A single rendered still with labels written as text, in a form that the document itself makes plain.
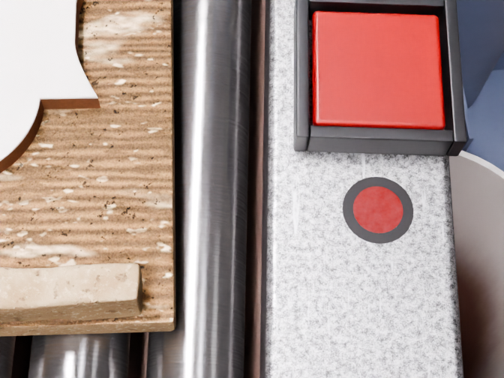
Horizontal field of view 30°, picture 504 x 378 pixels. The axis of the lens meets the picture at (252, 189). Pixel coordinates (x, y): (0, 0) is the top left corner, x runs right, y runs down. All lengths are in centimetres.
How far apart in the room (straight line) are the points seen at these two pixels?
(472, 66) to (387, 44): 90
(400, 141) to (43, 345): 18
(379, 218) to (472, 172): 66
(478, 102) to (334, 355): 113
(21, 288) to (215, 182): 10
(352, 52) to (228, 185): 8
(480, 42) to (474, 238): 27
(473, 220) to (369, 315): 76
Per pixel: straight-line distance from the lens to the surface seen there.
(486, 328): 126
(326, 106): 43
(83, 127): 41
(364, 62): 44
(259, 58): 50
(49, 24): 43
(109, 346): 40
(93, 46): 43
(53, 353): 40
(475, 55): 131
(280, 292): 41
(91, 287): 36
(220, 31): 45
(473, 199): 113
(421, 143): 43
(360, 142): 42
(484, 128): 150
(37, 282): 36
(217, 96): 44
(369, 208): 42
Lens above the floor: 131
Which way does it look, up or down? 68 degrees down
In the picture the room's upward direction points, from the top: 6 degrees clockwise
